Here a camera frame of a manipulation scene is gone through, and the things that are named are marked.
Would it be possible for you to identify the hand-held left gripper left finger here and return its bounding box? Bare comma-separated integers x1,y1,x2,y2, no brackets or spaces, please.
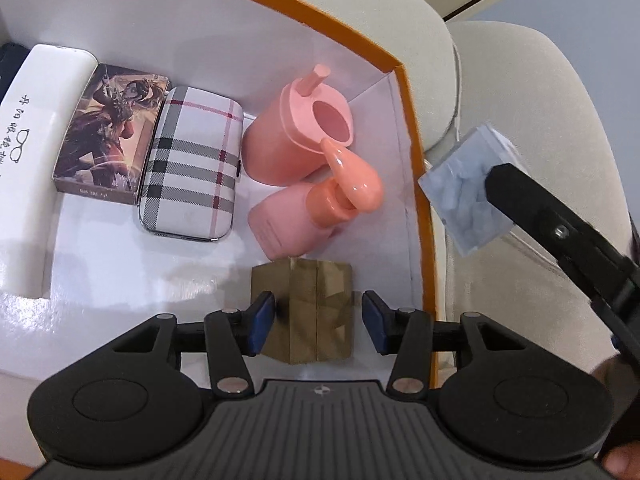
112,291,277,396

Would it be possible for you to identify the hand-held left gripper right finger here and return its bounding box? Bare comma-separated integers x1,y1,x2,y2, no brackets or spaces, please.
361,290,526,395

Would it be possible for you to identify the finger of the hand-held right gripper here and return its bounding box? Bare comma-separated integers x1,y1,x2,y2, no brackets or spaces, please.
485,162,640,356

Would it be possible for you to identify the gold cardboard box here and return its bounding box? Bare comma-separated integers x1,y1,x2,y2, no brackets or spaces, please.
250,257,355,365

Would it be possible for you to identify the blue plastic packet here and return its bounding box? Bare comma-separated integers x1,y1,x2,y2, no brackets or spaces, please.
417,124,526,257

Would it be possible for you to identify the white box with orange rim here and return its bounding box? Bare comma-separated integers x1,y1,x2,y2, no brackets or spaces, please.
0,0,453,480

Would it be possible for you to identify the white glasses case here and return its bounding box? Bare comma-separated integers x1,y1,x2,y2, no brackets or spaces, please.
0,44,98,301

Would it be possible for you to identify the person's right hand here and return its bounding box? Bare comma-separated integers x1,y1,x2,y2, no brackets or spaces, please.
590,352,640,476

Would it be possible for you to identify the pink pump bottle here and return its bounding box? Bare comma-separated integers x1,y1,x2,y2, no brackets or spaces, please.
247,137,386,263

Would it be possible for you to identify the plaid glasses case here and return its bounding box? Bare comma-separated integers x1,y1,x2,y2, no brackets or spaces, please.
138,86,246,243

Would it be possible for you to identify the pink cup with lid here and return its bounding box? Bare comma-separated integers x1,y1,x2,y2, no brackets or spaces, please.
242,65,355,185

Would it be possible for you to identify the illustrated card box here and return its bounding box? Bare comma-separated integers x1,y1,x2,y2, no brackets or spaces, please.
52,62,173,207

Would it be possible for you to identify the dark blue box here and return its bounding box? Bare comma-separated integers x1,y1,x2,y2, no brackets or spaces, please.
0,42,28,106

